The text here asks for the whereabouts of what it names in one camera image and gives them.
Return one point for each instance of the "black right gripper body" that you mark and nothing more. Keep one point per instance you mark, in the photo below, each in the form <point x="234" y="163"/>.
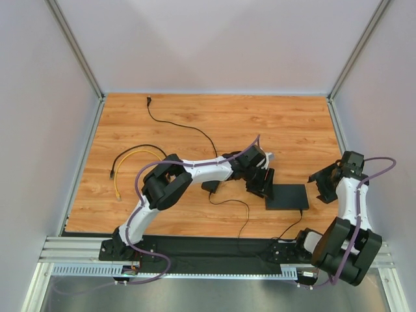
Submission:
<point x="324" y="181"/>

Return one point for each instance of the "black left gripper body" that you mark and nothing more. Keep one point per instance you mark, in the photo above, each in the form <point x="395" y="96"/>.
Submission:
<point x="260" y="183"/>

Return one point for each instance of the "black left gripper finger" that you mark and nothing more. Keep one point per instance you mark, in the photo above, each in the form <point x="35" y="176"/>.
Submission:
<point x="268" y="184"/>
<point x="256" y="181"/>

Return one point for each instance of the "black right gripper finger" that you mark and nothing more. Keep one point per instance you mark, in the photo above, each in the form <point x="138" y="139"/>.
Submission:
<point x="323" y="173"/>
<point x="327" y="192"/>

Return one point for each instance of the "black network switch box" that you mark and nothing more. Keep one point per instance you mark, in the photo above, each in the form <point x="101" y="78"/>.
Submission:
<point x="287" y="197"/>

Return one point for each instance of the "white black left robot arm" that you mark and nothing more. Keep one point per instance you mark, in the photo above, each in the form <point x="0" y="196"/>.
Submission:
<point x="168" y="180"/>

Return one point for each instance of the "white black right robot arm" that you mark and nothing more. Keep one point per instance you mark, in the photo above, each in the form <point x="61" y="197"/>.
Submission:
<point x="349" y="246"/>

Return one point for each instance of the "black power adapter brick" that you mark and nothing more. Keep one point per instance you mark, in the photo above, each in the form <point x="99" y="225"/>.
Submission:
<point x="210" y="186"/>

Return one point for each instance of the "black base mat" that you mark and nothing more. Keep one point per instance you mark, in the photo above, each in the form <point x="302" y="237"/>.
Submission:
<point x="215" y="254"/>

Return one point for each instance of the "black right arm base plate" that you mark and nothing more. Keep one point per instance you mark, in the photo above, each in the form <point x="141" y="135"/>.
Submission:
<point x="289" y="252"/>

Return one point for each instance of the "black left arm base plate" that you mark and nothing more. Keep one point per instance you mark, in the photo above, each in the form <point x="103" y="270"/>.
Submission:
<point x="109" y="251"/>

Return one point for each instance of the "right aluminium frame post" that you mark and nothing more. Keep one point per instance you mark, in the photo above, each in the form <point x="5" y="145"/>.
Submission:
<point x="363" y="40"/>

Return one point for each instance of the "aluminium frame post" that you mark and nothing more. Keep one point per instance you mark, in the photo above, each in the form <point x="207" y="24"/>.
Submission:
<point x="363" y="40"/>
<point x="71" y="40"/>

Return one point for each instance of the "grey slotted cable duct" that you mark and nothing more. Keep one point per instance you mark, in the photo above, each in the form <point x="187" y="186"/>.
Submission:
<point x="124" y="271"/>

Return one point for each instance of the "aluminium frame rail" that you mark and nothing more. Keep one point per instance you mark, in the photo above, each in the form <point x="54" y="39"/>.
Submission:
<point x="86" y="250"/>

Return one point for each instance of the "left aluminium frame post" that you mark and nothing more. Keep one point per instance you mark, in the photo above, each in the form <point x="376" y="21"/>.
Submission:
<point x="71" y="40"/>

